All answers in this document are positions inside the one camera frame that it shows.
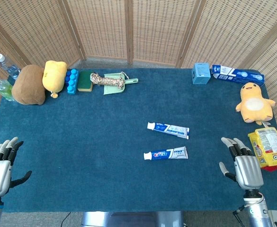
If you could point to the green liquid plastic bottle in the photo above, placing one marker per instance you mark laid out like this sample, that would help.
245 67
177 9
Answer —
3 89

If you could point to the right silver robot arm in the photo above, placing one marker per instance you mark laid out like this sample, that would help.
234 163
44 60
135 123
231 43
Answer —
257 212

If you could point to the woven bamboo folding screen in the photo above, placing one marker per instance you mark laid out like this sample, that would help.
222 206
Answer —
100 28

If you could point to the toothpaste tube with Crest logo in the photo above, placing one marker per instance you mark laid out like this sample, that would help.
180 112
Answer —
164 154

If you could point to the yellow pear plush toy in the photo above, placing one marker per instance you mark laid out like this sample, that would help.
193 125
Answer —
54 75

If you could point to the blue toy building block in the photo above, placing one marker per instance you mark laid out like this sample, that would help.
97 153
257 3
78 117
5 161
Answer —
72 82

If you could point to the blue white carton box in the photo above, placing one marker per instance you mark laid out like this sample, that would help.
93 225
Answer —
240 75

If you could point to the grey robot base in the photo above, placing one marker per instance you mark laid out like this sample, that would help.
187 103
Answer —
131 220

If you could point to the light blue cardboard box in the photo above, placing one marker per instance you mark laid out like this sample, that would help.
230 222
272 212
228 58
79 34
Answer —
201 74

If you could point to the light green dustpan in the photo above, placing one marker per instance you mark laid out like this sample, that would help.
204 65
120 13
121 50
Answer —
113 89

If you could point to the blue table cloth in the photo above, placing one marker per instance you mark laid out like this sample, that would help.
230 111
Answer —
81 142

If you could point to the brown plush toy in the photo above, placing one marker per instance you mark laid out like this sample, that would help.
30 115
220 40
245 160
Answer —
28 86

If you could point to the toothpaste tube with text print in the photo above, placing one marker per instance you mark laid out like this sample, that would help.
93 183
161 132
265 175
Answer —
169 129

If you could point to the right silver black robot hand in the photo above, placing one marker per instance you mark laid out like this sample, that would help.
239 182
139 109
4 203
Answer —
248 170

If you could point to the green yellow sponge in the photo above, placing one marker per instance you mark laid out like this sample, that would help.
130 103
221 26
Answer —
85 81

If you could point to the yellow snack bag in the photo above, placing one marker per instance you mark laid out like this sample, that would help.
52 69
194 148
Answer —
270 146

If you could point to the clear water bottle white cap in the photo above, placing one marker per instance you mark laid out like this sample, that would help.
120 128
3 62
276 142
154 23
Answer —
8 67

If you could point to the orange duck plush toy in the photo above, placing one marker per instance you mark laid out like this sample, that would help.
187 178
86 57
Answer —
254 104

